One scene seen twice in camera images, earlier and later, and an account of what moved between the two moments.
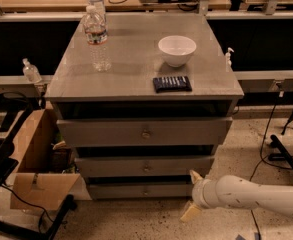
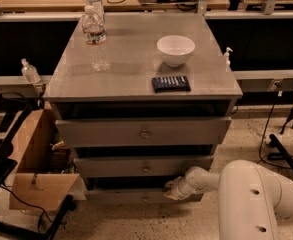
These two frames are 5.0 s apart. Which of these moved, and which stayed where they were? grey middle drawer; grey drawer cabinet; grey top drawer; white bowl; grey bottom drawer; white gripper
Moved: grey bottom drawer; white gripper
Stayed: white bowl; grey middle drawer; grey drawer cabinet; grey top drawer
